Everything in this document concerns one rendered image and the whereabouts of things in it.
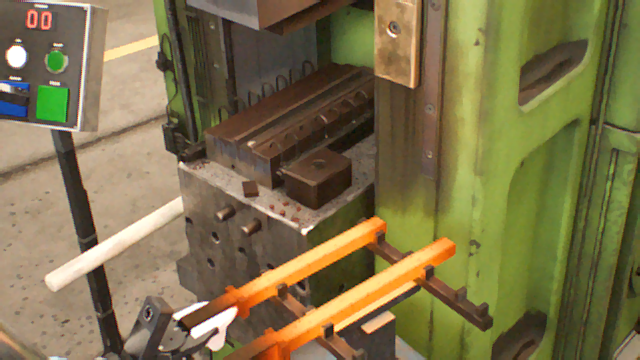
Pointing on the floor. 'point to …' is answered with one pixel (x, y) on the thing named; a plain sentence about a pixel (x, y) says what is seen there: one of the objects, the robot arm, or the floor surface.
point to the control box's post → (63, 141)
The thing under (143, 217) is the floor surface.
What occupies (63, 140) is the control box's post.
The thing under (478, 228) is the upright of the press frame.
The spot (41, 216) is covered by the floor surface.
